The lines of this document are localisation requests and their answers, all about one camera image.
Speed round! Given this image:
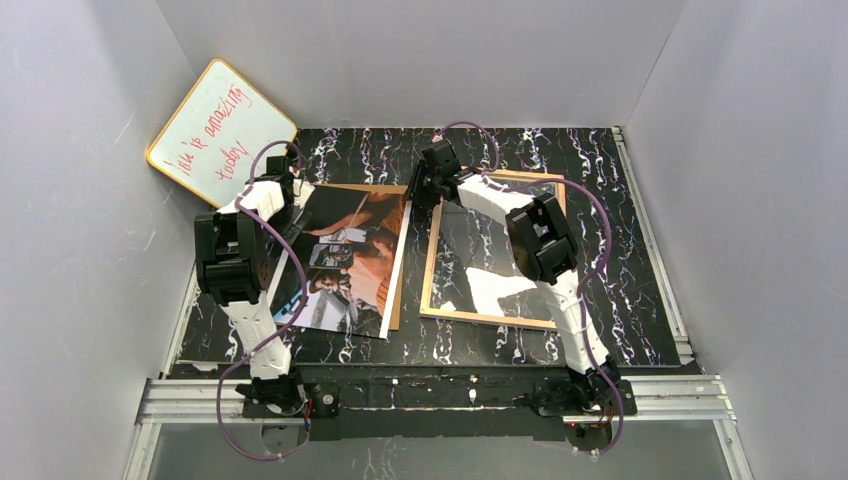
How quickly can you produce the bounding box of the printed photo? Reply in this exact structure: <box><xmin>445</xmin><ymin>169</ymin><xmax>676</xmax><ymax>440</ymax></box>
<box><xmin>270</xmin><ymin>185</ymin><xmax>384</xmax><ymax>338</ymax></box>

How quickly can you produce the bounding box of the clear plastic sheet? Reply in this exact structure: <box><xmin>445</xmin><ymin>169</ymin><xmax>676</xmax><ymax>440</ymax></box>
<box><xmin>430</xmin><ymin>180</ymin><xmax>559</xmax><ymax>322</ymax></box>

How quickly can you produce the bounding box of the wooden picture frame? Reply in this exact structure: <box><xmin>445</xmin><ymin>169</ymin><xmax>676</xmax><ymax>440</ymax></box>
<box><xmin>418</xmin><ymin>166</ymin><xmax>568</xmax><ymax>333</ymax></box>

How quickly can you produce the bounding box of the frame backing board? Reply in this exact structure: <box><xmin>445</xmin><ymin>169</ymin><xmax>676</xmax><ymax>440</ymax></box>
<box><xmin>329</xmin><ymin>184</ymin><xmax>410</xmax><ymax>338</ymax></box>

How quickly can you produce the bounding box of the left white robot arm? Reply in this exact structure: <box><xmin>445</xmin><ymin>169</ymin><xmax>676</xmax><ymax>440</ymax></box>
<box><xmin>193</xmin><ymin>155</ymin><xmax>307</xmax><ymax>416</ymax></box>

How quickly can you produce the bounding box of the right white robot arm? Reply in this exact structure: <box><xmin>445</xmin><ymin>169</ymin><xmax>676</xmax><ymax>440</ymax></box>
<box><xmin>405</xmin><ymin>138</ymin><xmax>625</xmax><ymax>416</ymax></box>

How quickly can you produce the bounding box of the whiteboard with red writing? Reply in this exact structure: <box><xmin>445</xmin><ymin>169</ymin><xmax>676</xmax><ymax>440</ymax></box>
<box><xmin>145</xmin><ymin>59</ymin><xmax>298</xmax><ymax>207</ymax></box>

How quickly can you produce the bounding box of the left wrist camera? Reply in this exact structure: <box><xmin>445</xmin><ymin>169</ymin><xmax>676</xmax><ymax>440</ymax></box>
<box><xmin>293</xmin><ymin>179</ymin><xmax>315</xmax><ymax>206</ymax></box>

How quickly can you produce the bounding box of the aluminium rail base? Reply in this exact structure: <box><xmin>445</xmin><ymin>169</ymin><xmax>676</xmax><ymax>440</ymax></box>
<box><xmin>124</xmin><ymin>127</ymin><xmax>752</xmax><ymax>479</ymax></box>

